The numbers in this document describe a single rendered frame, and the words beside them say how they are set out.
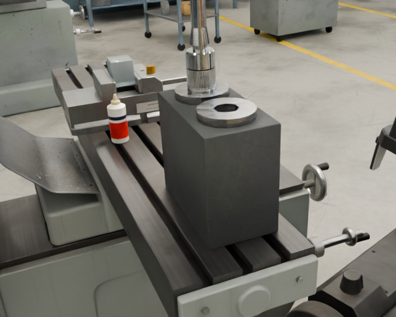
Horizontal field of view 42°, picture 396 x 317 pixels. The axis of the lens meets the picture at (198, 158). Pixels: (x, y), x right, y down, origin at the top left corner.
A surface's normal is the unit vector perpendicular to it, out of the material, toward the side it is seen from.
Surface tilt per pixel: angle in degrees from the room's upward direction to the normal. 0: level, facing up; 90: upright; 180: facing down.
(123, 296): 90
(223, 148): 90
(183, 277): 0
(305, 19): 90
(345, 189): 0
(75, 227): 90
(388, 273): 0
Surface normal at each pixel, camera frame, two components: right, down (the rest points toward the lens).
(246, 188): 0.36, 0.40
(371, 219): -0.04, -0.89
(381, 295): 0.43, -0.41
